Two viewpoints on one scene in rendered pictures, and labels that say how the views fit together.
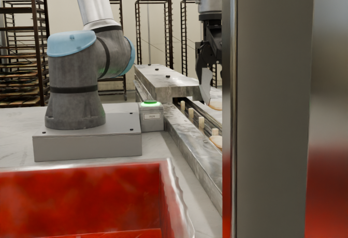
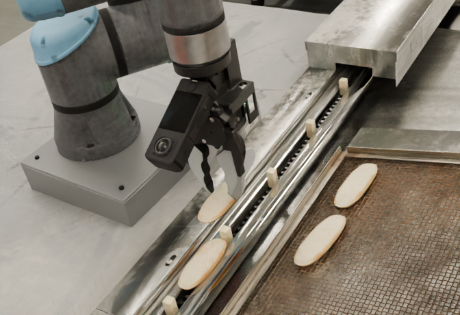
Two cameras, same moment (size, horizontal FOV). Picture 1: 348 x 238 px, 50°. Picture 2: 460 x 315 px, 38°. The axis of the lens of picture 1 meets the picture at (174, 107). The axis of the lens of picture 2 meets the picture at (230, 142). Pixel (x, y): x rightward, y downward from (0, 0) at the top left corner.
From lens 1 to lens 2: 0.87 m
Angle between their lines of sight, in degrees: 49
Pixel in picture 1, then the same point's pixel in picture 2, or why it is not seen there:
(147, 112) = not seen: hidden behind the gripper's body
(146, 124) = not seen: hidden behind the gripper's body
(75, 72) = (59, 88)
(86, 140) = (69, 187)
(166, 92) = (324, 53)
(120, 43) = (152, 22)
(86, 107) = (87, 131)
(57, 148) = (46, 183)
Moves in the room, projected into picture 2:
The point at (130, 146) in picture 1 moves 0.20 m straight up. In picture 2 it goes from (116, 211) to (79, 107)
